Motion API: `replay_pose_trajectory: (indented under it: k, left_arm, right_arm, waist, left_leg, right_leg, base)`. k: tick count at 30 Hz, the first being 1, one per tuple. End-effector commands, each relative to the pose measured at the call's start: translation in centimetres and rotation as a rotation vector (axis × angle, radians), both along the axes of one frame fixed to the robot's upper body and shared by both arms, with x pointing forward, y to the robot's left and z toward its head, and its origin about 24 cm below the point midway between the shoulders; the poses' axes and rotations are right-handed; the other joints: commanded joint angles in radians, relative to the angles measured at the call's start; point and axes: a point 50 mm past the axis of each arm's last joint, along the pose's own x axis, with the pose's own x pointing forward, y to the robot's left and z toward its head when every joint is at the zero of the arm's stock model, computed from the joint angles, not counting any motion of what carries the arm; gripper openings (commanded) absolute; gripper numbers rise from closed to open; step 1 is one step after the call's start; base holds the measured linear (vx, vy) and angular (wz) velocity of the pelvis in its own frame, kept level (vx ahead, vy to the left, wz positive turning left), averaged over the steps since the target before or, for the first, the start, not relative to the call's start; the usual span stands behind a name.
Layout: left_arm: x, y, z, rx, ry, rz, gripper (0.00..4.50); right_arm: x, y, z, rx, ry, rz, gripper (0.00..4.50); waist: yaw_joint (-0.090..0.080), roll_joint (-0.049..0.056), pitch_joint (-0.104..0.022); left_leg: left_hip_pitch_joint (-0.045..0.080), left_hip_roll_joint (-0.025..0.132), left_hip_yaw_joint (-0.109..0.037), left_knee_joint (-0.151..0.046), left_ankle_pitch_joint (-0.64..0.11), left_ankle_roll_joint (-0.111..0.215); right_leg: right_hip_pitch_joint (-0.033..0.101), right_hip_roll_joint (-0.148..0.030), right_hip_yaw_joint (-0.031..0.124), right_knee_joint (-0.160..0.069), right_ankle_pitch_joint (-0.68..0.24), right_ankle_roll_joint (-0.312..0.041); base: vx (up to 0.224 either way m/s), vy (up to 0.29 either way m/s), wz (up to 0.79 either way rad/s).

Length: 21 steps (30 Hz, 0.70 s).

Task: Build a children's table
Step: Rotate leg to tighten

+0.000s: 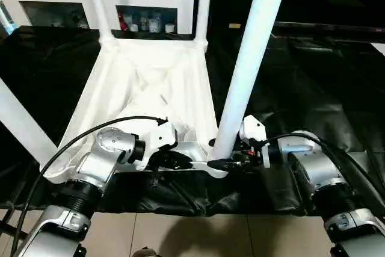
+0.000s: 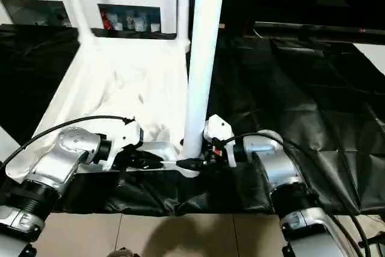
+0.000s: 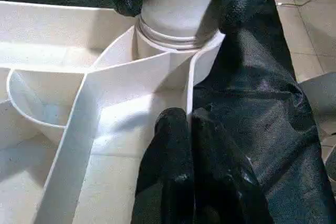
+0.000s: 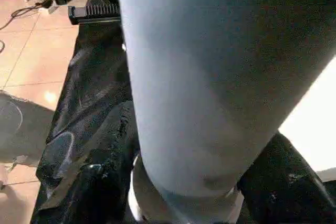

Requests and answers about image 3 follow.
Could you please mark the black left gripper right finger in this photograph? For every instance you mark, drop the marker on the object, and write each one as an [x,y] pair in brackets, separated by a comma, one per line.
[226,177]

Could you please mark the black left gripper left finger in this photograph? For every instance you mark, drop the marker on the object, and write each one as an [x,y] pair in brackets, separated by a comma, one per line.
[168,171]

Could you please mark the white plastic table leg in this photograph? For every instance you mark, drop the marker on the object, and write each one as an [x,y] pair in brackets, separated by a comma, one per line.
[181,3]

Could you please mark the black plastic mat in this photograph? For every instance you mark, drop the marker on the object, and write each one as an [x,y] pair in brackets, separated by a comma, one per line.
[268,103]

